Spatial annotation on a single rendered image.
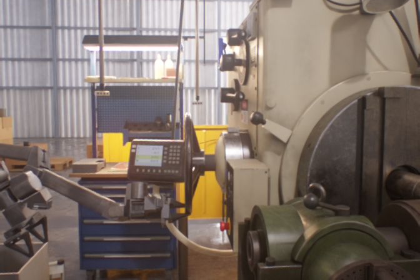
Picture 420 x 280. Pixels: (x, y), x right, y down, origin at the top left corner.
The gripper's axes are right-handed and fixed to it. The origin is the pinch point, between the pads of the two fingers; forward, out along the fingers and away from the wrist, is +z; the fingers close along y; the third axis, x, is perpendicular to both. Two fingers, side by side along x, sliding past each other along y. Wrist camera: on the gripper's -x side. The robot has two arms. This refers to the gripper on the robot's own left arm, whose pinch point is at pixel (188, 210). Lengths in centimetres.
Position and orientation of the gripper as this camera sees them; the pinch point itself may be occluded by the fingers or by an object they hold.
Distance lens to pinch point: 120.1
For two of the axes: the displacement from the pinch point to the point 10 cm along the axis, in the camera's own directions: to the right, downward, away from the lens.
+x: -0.7, 4.8, 8.7
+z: 10.0, -0.1, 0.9
